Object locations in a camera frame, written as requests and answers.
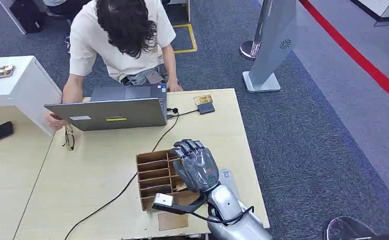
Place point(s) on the person's left hand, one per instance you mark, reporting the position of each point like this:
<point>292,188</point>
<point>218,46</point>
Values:
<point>174,86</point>

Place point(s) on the person's right hand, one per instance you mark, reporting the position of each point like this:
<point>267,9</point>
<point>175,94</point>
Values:
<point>53,121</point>

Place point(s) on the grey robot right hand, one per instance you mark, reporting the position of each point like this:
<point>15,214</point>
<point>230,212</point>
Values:
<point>196,169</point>

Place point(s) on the card inside wooden box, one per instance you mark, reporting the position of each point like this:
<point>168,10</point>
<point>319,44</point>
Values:
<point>181,187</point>

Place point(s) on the black eyeglasses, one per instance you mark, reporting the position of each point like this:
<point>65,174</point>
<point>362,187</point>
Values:
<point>69,140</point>

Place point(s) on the pale grey flat box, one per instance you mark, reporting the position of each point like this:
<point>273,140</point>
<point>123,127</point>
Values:
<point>226,174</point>

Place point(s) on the small black flat device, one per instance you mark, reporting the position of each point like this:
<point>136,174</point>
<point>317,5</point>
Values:
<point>206,108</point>

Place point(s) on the wooden compartment box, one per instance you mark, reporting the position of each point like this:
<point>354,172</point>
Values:
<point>154,175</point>

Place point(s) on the white cabinet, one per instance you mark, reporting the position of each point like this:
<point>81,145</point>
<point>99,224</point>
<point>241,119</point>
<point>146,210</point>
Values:
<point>15,89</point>

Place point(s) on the brown wooden flat piece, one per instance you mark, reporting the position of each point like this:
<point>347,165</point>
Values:
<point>173,221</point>

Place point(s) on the grey laptop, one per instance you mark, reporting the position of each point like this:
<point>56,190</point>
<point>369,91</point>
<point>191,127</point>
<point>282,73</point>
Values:
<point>115,114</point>

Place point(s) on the person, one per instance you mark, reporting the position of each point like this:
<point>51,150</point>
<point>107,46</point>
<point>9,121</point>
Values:
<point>88,43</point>

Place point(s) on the black bag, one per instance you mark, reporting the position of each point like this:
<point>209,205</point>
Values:
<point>27,16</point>

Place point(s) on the grey standing kiosk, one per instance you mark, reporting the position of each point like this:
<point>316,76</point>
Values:
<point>274,39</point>

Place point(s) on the chrome stanchion post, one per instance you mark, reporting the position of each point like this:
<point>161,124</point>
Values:
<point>247,49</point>

